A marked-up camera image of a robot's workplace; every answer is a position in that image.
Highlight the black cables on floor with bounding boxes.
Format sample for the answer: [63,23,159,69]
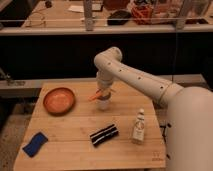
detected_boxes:
[159,123,171,161]

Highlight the blue sponge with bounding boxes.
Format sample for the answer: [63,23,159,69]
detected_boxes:
[23,132,48,157]

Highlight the wooden board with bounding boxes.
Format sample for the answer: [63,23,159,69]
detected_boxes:
[14,82,165,171]

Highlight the black white striped cloth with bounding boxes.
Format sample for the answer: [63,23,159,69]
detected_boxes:
[90,124,119,147]

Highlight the black object on bench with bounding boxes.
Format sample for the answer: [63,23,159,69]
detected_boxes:
[107,10,131,25]

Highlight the orange basket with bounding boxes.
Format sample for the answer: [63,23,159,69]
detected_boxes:
[131,5,153,25]

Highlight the translucent plastic cup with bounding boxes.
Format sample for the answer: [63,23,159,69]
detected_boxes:
[97,99,110,111]

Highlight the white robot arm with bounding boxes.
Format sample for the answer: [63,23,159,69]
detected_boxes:
[94,47,213,171]

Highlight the small clear bottle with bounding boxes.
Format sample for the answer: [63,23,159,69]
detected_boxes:
[132,109,145,144]

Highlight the white paper sheet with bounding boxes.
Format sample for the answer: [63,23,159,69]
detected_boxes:
[68,5,84,13]

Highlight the orange carrot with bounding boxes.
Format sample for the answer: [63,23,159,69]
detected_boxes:
[88,92,101,101]

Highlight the metal post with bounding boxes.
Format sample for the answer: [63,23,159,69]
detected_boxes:
[83,0,93,31]

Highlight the orange ceramic bowl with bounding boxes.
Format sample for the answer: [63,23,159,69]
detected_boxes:
[43,87,75,116]

